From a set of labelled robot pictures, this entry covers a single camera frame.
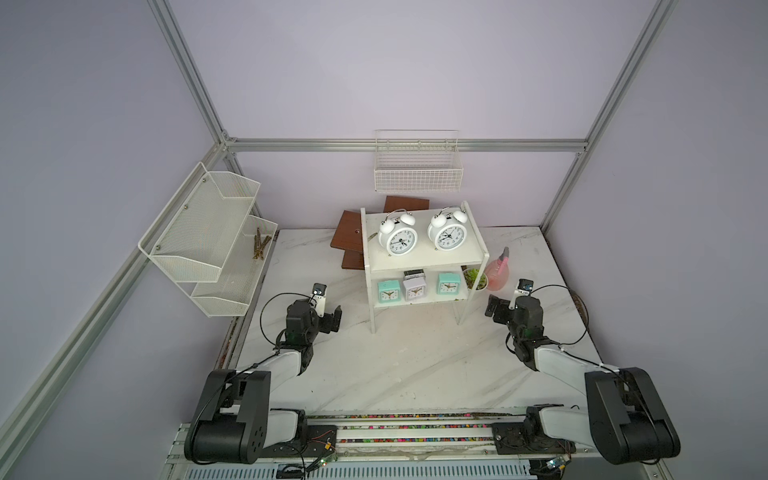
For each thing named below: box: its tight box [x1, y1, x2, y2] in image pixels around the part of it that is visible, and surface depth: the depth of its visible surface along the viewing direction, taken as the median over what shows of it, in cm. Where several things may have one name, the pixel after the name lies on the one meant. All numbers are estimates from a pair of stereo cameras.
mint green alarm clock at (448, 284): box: [436, 272, 460, 296], surface depth 83 cm
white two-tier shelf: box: [360, 201, 490, 334], surface depth 71 cm
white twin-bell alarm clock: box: [378, 209, 418, 257], surface depth 66 cm
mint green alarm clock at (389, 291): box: [377, 280, 401, 303], surface depth 81 cm
